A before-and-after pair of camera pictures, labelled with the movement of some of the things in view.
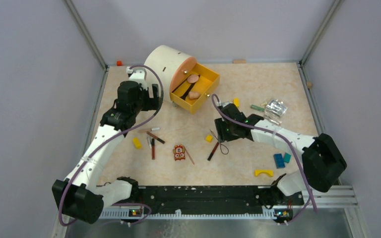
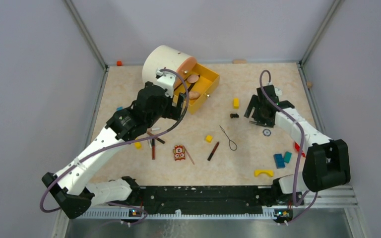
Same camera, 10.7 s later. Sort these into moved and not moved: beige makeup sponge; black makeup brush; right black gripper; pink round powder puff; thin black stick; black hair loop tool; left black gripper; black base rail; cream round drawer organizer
Moved: left black gripper; right black gripper; black hair loop tool
Not moved: pink round powder puff; cream round drawer organizer; beige makeup sponge; thin black stick; black makeup brush; black base rail
